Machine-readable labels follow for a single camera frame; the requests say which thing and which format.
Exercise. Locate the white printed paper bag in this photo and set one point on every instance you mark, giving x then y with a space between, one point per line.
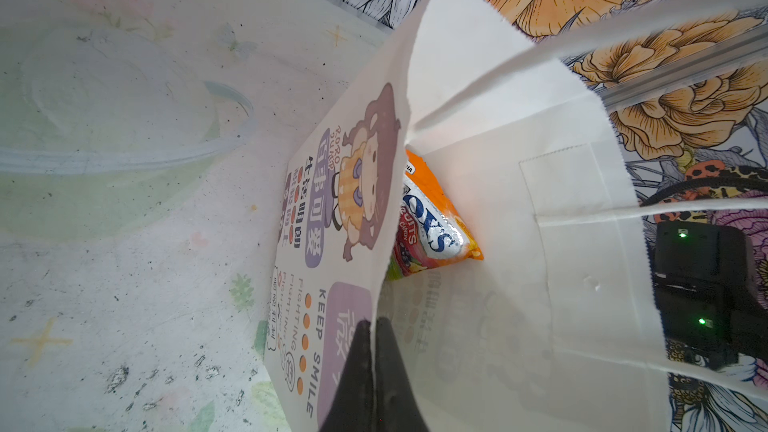
556 329

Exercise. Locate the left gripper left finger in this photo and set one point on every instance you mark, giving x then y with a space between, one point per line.
352 408

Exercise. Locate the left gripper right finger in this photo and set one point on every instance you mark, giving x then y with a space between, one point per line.
396 409

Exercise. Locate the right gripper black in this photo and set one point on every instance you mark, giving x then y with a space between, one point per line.
704 293

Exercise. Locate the Fox's candy packet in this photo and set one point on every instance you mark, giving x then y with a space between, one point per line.
431 234

